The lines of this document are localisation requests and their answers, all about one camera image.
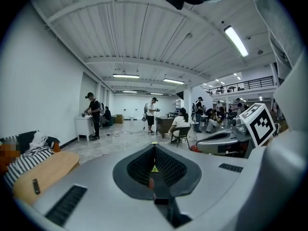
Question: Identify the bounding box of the dark wooden desk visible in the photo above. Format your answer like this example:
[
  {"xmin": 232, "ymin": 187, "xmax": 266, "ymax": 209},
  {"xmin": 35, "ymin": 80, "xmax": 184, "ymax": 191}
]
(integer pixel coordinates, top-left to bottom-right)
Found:
[{"xmin": 155, "ymin": 116, "xmax": 175, "ymax": 136}]

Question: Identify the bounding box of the black remote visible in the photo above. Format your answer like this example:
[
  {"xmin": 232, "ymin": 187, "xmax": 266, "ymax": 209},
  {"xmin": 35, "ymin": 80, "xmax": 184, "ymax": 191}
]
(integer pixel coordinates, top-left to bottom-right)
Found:
[{"xmin": 32, "ymin": 178, "xmax": 41, "ymax": 195}]

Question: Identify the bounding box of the white cloth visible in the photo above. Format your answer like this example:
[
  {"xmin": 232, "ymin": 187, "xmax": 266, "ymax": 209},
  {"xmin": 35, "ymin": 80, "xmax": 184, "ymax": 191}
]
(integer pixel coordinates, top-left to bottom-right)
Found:
[{"xmin": 28, "ymin": 131, "xmax": 49, "ymax": 151}]

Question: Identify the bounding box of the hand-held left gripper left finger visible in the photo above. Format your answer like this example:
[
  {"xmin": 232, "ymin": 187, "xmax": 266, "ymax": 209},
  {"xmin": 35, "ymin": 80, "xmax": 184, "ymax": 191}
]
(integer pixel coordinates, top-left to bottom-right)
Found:
[{"xmin": 14, "ymin": 143, "xmax": 156, "ymax": 231}]

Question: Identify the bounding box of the white cabinet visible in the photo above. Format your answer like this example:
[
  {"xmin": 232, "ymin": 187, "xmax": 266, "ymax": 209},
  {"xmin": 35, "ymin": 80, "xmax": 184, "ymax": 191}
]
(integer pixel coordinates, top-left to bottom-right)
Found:
[{"xmin": 75, "ymin": 115, "xmax": 96, "ymax": 141}]

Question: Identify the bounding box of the small white round table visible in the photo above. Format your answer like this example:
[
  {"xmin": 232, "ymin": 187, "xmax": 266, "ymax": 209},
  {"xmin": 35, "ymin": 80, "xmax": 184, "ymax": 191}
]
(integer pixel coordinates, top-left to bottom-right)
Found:
[{"xmin": 190, "ymin": 121, "xmax": 200, "ymax": 139}]

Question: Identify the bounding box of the black floor cable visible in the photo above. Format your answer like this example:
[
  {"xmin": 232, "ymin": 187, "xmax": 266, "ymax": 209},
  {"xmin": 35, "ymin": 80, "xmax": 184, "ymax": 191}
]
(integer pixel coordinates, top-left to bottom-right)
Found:
[{"xmin": 105, "ymin": 128, "xmax": 145, "ymax": 138}]

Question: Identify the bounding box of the black balcony railing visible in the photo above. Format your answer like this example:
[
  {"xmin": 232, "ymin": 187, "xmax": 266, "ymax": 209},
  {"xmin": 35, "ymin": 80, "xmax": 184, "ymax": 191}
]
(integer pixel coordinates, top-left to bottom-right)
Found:
[{"xmin": 208, "ymin": 76, "xmax": 275, "ymax": 95}]

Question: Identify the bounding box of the black head camera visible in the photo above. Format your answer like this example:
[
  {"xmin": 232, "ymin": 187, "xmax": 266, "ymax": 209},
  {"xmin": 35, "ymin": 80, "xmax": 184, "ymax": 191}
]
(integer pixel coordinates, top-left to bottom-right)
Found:
[{"xmin": 165, "ymin": 0, "xmax": 186, "ymax": 11}]

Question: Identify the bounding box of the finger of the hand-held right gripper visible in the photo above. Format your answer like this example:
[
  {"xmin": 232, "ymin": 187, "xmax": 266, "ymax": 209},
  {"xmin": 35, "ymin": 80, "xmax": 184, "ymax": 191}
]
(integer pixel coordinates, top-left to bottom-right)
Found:
[
  {"xmin": 204, "ymin": 130, "xmax": 235, "ymax": 139},
  {"xmin": 196, "ymin": 135, "xmax": 239, "ymax": 156}
]

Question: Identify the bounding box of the person's grey shirt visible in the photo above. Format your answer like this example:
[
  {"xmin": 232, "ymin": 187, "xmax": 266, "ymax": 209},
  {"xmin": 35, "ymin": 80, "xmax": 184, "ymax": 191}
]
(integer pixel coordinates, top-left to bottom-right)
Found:
[{"xmin": 237, "ymin": 0, "xmax": 308, "ymax": 231}]

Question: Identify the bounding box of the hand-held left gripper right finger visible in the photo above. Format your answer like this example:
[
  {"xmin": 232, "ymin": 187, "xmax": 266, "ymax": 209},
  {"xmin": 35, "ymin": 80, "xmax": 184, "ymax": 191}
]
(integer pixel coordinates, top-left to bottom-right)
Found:
[{"xmin": 154, "ymin": 143, "xmax": 250, "ymax": 231}]

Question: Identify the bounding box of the oval wooden table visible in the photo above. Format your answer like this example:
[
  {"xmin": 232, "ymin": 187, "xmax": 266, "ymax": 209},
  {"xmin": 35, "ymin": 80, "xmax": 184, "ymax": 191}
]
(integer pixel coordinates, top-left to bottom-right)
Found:
[{"xmin": 12, "ymin": 150, "xmax": 80, "ymax": 205}]

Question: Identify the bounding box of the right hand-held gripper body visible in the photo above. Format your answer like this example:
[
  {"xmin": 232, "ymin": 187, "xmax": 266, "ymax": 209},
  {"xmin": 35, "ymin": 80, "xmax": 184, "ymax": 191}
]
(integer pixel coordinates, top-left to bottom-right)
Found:
[{"xmin": 231, "ymin": 102, "xmax": 277, "ymax": 159}]

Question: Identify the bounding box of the striped knitted blanket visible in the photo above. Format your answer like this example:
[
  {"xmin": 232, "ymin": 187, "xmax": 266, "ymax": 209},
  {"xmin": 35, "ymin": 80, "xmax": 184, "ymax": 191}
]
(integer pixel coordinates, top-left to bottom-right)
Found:
[{"xmin": 3, "ymin": 145, "xmax": 55, "ymax": 190}]

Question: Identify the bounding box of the black chair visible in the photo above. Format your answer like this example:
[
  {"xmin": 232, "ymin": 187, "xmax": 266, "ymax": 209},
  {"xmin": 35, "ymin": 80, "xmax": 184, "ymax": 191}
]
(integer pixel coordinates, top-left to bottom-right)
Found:
[{"xmin": 170, "ymin": 126, "xmax": 191, "ymax": 151}]

